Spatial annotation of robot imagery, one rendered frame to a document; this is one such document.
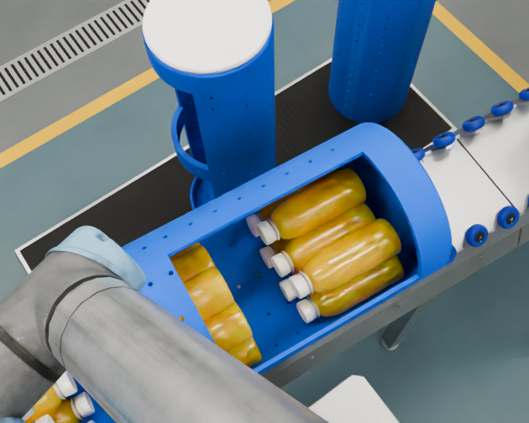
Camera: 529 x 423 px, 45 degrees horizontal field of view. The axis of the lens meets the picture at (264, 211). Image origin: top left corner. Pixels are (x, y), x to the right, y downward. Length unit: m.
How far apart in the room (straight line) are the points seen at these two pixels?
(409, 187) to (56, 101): 1.93
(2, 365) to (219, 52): 0.97
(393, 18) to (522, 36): 1.10
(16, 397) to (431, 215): 0.67
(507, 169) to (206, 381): 1.12
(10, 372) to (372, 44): 1.64
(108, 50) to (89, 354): 2.41
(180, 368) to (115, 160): 2.13
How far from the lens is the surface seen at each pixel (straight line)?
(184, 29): 1.41
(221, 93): 1.39
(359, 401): 0.95
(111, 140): 2.53
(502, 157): 1.41
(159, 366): 0.38
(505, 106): 1.42
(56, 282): 0.50
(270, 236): 1.05
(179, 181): 2.22
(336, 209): 1.07
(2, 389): 0.51
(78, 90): 2.70
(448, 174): 1.36
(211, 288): 0.96
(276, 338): 1.13
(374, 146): 1.01
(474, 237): 1.26
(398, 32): 1.95
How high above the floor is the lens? 2.08
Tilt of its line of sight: 65 degrees down
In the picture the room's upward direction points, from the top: 3 degrees counter-clockwise
